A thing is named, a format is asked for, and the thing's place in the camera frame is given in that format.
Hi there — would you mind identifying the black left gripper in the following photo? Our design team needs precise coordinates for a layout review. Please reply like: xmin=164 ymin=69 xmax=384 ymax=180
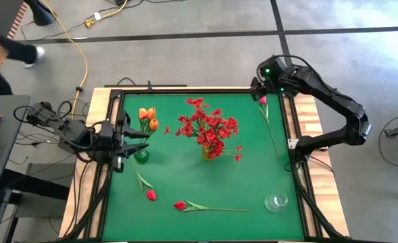
xmin=98 ymin=110 xmax=151 ymax=173

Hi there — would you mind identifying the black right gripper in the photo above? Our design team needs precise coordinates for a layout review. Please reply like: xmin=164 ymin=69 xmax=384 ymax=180
xmin=249 ymin=55 xmax=288 ymax=102

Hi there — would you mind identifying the red artificial tulip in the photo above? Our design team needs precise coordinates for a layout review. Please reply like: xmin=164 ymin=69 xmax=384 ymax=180
xmin=257 ymin=97 xmax=279 ymax=158
xmin=173 ymin=200 xmax=251 ymax=213
xmin=129 ymin=160 xmax=157 ymax=202

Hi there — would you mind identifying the orange artificial tulip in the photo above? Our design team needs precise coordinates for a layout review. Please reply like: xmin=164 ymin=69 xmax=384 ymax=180
xmin=141 ymin=118 xmax=160 ymax=151
xmin=138 ymin=107 xmax=149 ymax=151
xmin=140 ymin=107 xmax=157 ymax=151

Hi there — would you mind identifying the green glass vase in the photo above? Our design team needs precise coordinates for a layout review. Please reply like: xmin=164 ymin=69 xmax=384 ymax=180
xmin=133 ymin=148 xmax=151 ymax=165

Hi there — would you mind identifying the clear glass vase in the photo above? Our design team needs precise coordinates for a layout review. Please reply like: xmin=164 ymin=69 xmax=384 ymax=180
xmin=264 ymin=194 xmax=289 ymax=213

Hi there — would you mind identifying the red flower bouquet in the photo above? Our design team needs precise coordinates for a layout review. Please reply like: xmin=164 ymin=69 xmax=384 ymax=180
xmin=164 ymin=97 xmax=243 ymax=163

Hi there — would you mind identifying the black floor bar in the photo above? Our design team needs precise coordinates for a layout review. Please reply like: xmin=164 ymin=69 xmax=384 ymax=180
xmin=103 ymin=84 xmax=188 ymax=88

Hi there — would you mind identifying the green felt mat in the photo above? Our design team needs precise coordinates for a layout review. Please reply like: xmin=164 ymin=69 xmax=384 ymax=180
xmin=101 ymin=92 xmax=306 ymax=242

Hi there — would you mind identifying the black desk base beam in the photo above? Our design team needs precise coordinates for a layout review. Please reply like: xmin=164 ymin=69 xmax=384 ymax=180
xmin=0 ymin=168 xmax=72 ymax=200

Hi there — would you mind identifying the dark grey desk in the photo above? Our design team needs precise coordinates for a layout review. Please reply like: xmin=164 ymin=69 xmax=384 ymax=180
xmin=0 ymin=94 xmax=31 ymax=194

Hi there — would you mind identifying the person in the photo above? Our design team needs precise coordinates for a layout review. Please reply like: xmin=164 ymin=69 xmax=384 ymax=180
xmin=0 ymin=32 xmax=47 ymax=96

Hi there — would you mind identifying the black cone-shaped stand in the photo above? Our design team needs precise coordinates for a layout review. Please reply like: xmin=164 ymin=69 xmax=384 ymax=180
xmin=24 ymin=0 xmax=57 ymax=27

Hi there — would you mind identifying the black table frame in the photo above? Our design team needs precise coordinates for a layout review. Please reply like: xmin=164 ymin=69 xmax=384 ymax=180
xmin=83 ymin=88 xmax=321 ymax=243

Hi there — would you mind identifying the black diagonal frame strut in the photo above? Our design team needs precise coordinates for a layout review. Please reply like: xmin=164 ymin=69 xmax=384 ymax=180
xmin=63 ymin=161 xmax=114 ymax=241
xmin=291 ymin=161 xmax=343 ymax=241

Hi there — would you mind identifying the yellow extension cable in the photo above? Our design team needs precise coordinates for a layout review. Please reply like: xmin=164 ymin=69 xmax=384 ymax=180
xmin=40 ymin=0 xmax=129 ymax=121

